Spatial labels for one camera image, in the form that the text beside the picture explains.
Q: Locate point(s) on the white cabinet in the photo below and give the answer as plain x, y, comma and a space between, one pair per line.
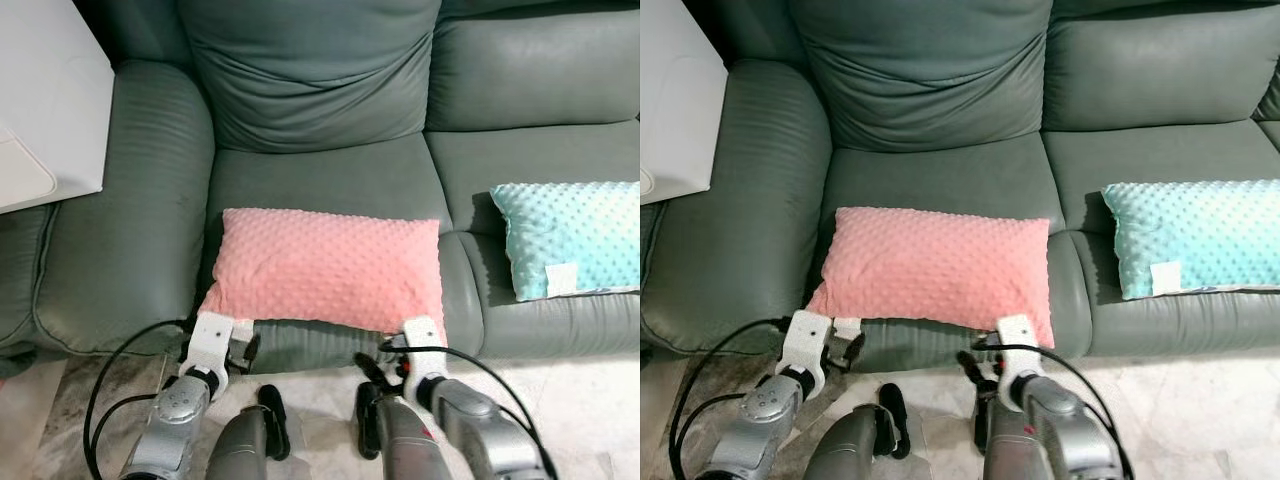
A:
50, 90
675, 90

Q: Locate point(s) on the grey-green leather sofa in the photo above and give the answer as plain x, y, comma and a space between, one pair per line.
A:
930, 170
320, 170

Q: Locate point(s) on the pink dotted plush pillow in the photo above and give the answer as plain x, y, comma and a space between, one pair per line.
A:
930, 265
320, 265

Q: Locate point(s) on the silver robot left leg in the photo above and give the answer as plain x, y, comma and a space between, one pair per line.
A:
845, 450
238, 450

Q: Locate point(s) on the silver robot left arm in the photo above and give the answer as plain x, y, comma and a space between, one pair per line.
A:
175, 420
765, 415

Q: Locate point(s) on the black robot left foot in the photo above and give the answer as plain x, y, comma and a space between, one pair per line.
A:
893, 420
273, 420

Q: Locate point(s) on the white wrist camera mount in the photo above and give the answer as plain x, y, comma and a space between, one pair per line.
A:
805, 340
210, 338
425, 345
1018, 345

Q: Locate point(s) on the light blue dotted pillow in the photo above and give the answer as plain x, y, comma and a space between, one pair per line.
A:
570, 230
1190, 230

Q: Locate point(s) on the black robot right foot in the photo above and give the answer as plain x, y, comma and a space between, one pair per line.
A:
981, 430
367, 425

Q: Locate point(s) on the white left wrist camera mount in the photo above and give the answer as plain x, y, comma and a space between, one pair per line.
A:
210, 338
805, 340

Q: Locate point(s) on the black robot foot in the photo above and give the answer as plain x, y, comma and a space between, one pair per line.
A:
273, 420
981, 430
367, 425
893, 420

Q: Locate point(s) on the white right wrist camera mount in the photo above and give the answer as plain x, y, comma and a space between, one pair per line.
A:
425, 345
1018, 345

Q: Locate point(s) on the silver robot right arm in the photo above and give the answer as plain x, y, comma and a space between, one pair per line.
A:
1065, 425
480, 430

